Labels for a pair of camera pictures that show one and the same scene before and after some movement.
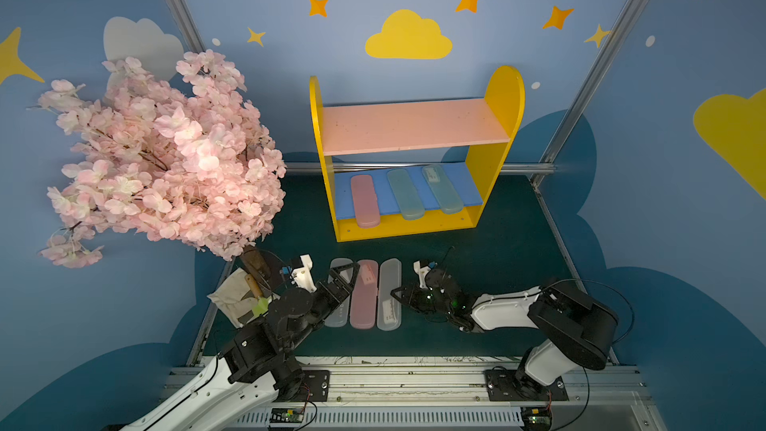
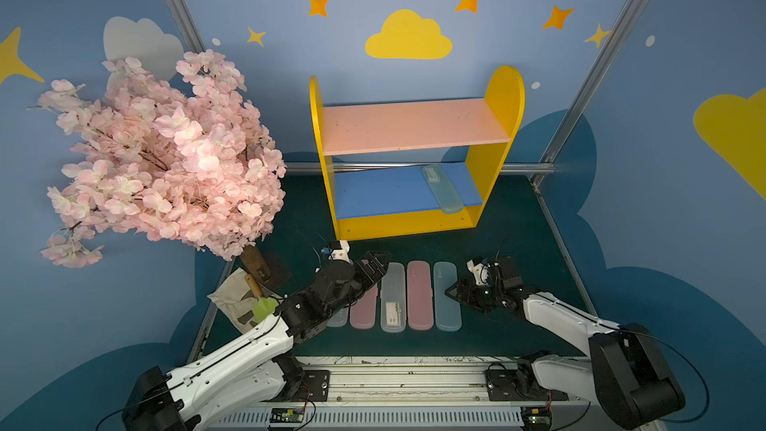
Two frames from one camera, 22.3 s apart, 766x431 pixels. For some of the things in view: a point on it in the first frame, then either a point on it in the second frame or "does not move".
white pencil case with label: (389, 279) does not move
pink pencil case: (365, 296) does not move
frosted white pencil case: (339, 317) does not move
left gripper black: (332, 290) to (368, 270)
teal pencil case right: (449, 202) does not move
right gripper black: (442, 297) to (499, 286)
